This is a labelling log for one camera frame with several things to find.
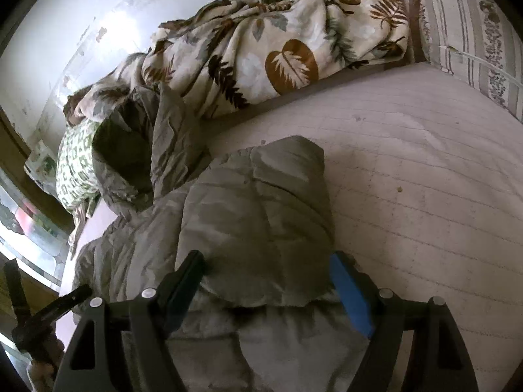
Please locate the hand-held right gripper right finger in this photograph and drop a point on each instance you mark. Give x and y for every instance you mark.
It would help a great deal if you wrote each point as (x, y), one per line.
(351, 298)

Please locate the striped floral cushion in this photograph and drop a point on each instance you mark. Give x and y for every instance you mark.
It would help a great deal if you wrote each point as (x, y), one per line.
(470, 28)

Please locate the brown cloth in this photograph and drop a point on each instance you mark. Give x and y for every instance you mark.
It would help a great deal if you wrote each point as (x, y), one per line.
(74, 110)

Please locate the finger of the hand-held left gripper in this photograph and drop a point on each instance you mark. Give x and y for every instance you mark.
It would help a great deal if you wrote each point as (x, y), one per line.
(18, 298)
(61, 304)

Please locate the glass window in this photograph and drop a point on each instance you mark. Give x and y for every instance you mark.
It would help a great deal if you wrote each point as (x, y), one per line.
(32, 224)

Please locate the grey padded jacket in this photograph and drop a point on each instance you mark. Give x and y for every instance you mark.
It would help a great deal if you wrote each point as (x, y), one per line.
(253, 212)

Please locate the green checkered pillow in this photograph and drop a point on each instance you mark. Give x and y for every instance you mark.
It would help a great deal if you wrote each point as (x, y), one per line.
(75, 171)

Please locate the bed with pink sheet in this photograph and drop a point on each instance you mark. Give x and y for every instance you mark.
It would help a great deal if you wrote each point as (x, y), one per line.
(429, 171)

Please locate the floral printed cloth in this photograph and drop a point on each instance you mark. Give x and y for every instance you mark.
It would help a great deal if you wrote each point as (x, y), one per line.
(43, 165)

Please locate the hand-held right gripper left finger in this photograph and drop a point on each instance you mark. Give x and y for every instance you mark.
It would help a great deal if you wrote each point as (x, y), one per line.
(186, 277)

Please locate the leaf print blanket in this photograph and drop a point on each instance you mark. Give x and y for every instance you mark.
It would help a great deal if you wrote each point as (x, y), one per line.
(253, 49)

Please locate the person's left hand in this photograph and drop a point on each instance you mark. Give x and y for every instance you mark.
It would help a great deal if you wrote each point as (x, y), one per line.
(43, 371)

